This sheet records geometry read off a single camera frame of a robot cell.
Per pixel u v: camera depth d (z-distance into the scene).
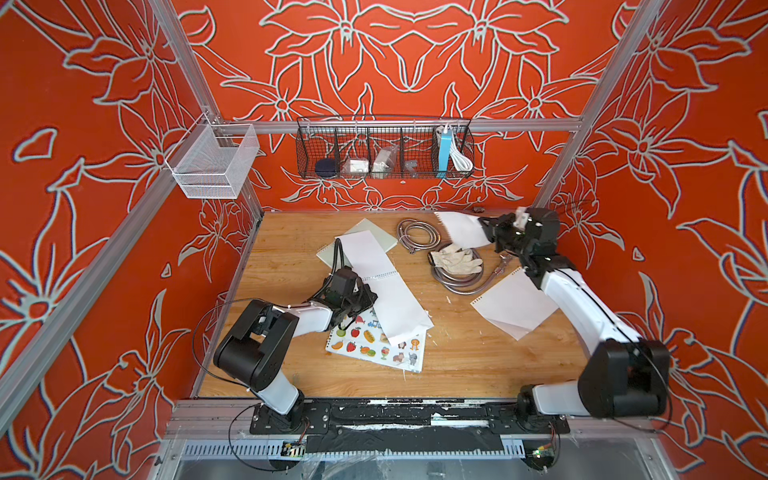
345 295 0.74
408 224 1.14
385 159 0.92
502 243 0.73
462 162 0.90
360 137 0.95
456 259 1.02
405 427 0.73
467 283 0.98
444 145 0.86
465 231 0.88
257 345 0.46
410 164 0.98
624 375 0.42
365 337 0.87
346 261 1.00
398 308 0.93
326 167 0.94
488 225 0.75
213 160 0.92
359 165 0.87
